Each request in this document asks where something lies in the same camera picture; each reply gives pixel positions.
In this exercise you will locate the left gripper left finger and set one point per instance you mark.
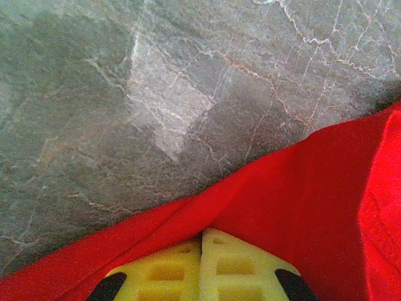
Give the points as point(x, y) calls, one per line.
point(163, 272)

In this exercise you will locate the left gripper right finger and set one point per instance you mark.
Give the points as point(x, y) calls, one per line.
point(247, 269)

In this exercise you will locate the red t-shirt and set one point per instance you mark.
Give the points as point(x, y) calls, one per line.
point(297, 203)

